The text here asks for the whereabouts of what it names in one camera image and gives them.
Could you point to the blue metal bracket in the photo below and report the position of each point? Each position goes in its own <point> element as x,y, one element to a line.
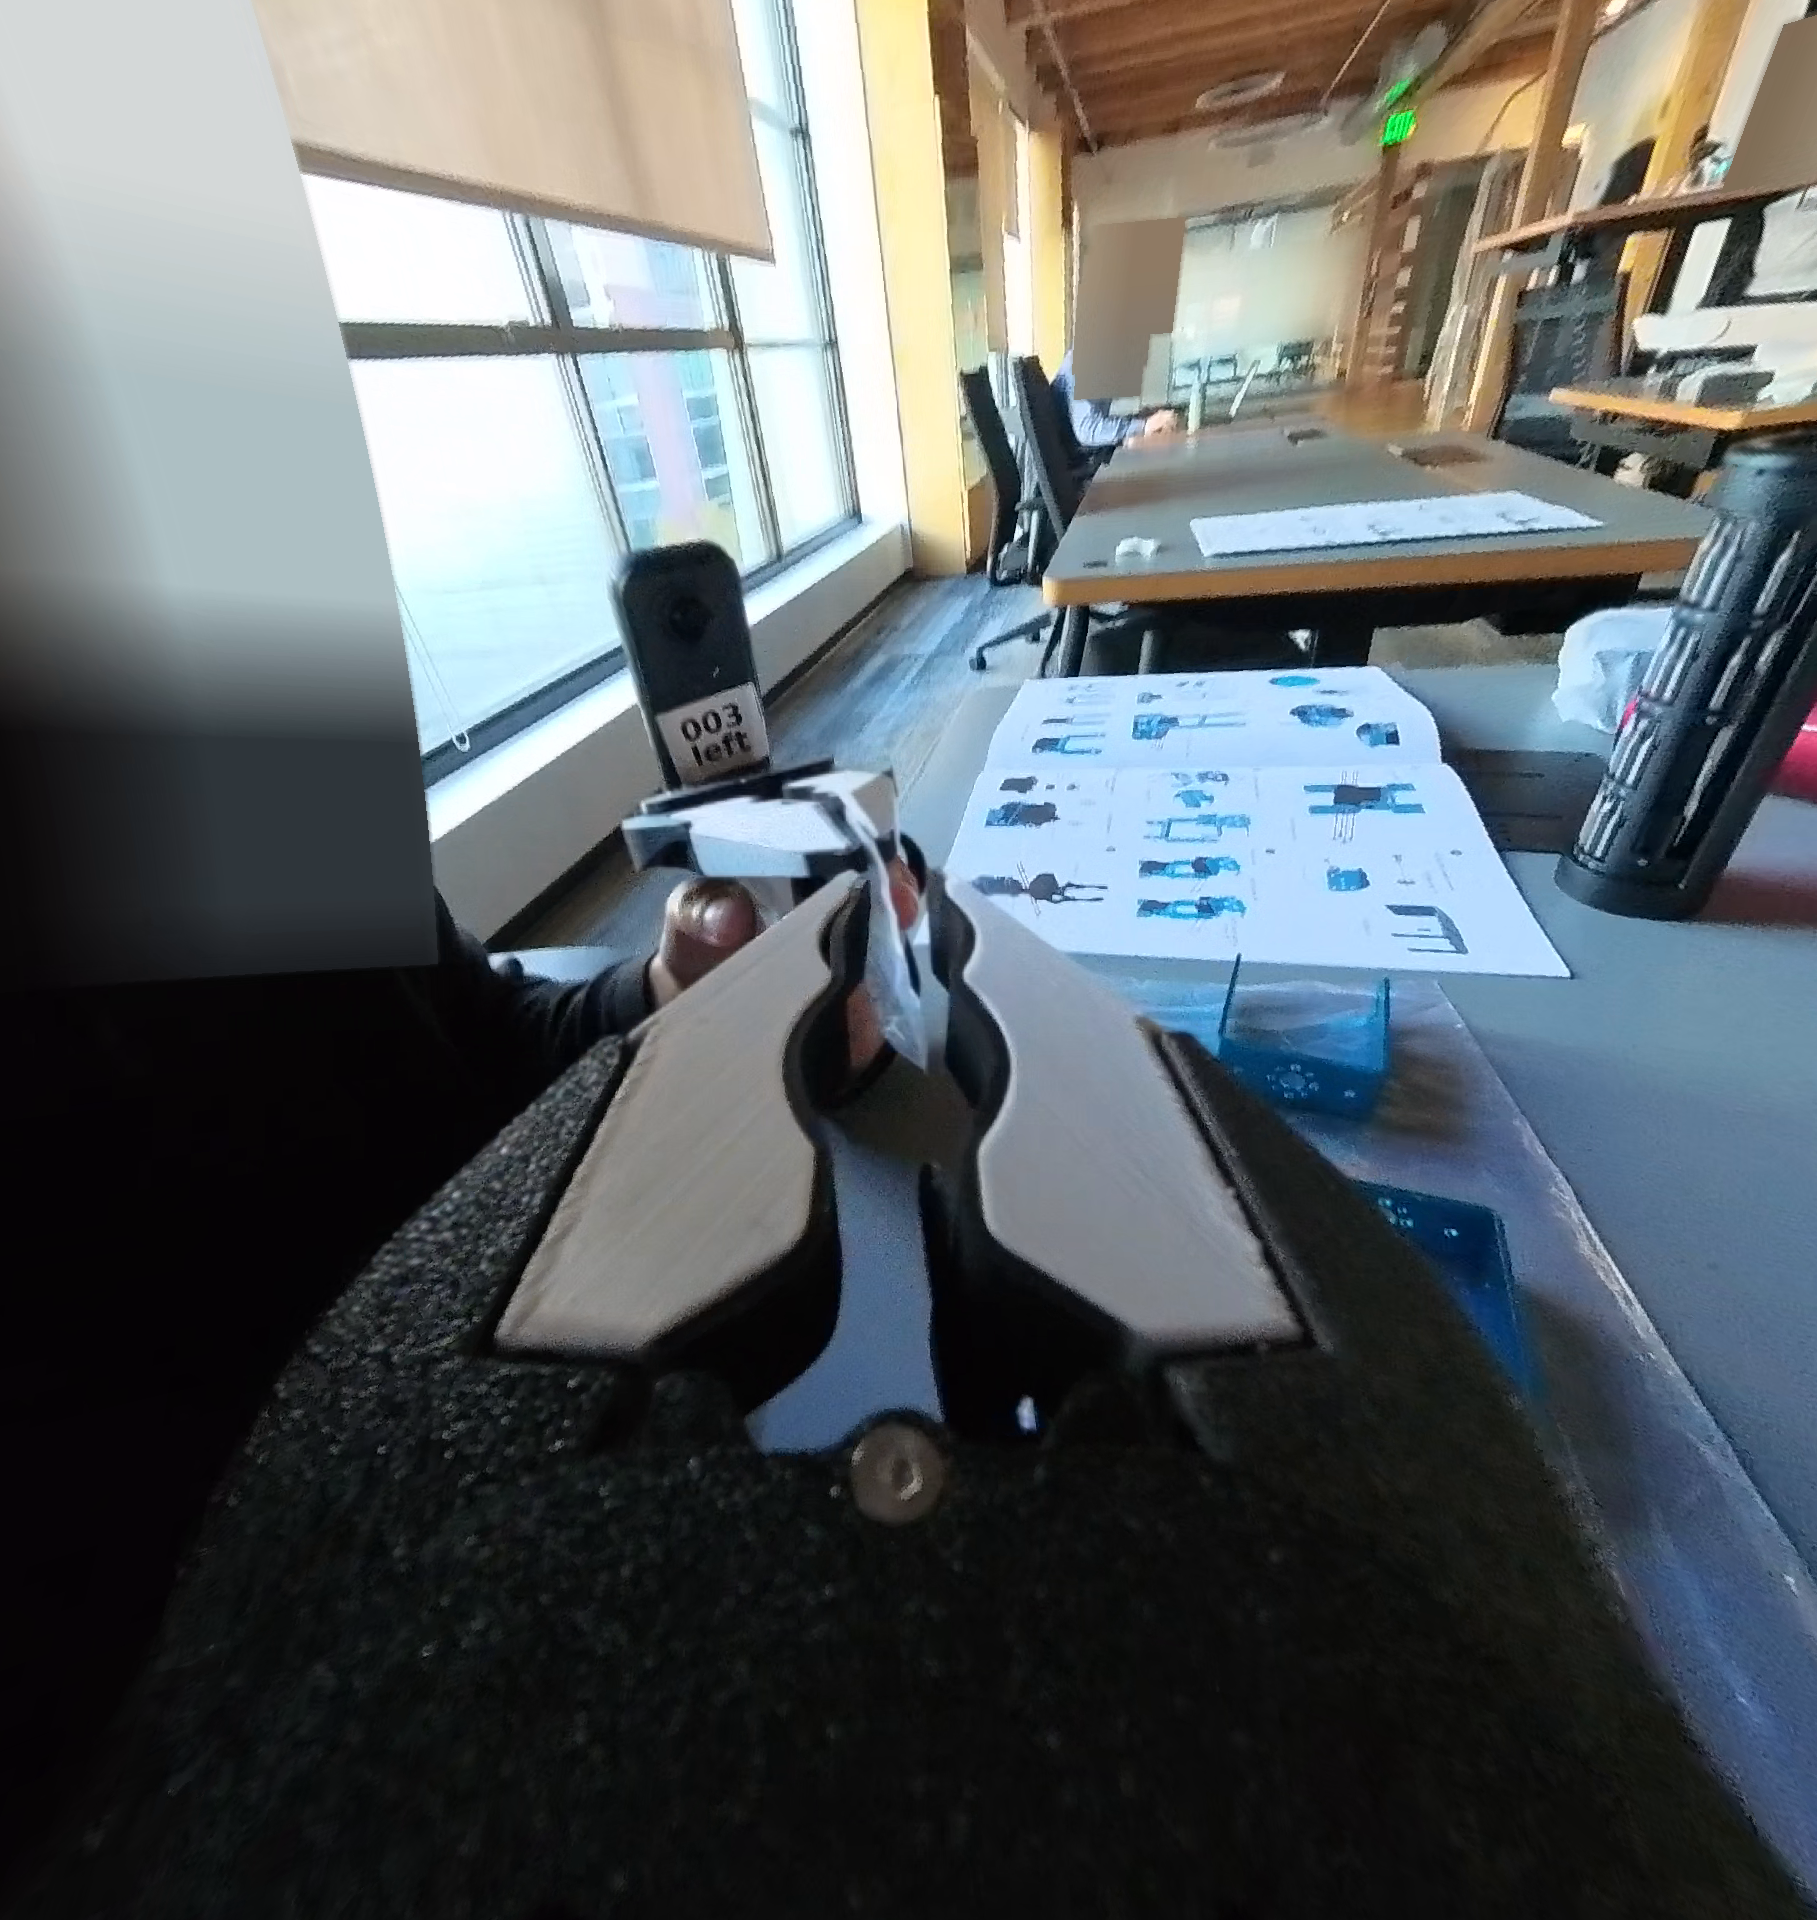
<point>1299,1073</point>
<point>1456,1253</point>

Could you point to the white plastic bag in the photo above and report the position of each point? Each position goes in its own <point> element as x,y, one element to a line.
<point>1598,668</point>

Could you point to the white instruction manual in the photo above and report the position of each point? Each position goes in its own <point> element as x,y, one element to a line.
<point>1449,900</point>

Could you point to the large clear plastic bag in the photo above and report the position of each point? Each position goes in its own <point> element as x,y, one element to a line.
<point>1598,1441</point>

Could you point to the small clear zip bag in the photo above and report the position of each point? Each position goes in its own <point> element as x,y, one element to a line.
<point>897,974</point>

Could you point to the white paper sheet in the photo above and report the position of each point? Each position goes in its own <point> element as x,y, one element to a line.
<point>1389,525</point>

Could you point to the person's left forearm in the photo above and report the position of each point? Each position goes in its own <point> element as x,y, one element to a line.
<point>548,997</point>

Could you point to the black office chair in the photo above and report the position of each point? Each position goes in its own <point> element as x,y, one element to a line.
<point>986,451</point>
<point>1051,466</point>

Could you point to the green exit sign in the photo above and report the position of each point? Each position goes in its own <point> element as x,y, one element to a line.
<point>1398,129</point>

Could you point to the large window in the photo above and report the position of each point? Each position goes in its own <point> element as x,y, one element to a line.
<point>474,479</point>

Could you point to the wooden standing desk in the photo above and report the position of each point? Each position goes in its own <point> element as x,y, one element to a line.
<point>1672,403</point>

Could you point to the person's left hand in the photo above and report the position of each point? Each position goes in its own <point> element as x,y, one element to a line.
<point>698,930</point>

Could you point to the long grey table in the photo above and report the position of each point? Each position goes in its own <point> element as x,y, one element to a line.
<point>1147,503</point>

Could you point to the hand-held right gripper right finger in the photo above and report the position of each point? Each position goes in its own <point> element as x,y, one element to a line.
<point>1132,1201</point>

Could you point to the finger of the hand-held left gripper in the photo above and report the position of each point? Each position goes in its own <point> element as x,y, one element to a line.
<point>867,817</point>
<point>728,839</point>

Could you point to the grey desk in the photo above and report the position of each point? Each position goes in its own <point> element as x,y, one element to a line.
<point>1719,1125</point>

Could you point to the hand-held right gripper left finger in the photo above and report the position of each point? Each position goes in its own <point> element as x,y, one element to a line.
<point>654,1201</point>

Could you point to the beige roller blind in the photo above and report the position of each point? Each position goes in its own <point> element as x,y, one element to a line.
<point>548,104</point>

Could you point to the black patterned bottle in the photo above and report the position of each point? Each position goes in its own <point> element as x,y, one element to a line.
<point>1719,675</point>

